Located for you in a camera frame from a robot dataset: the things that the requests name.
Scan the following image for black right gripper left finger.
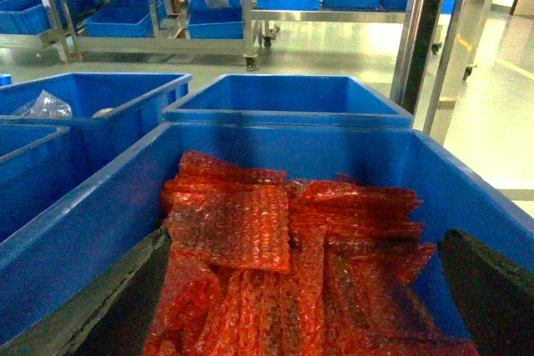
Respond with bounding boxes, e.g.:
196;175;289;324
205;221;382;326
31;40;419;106
1;228;171;355

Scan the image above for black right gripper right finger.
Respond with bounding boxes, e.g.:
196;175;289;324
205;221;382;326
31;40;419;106
438;228;533;355

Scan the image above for blue bin with red wrap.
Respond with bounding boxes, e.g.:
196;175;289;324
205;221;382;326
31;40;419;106
1;123;533;355

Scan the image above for blue bin at left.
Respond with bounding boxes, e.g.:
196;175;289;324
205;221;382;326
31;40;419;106
1;125;86;240

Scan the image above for blue bin with plastic bag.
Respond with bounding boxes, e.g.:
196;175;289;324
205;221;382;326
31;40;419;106
1;73;193;172

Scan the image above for empty blue bin behind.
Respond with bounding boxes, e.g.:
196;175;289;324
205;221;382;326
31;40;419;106
163;74;413;128

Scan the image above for red bubble wrap bags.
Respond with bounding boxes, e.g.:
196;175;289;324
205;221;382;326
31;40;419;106
143;151;477;355

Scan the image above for wheeled steel rack cart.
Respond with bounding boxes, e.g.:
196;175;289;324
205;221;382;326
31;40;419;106
24;0;280;72

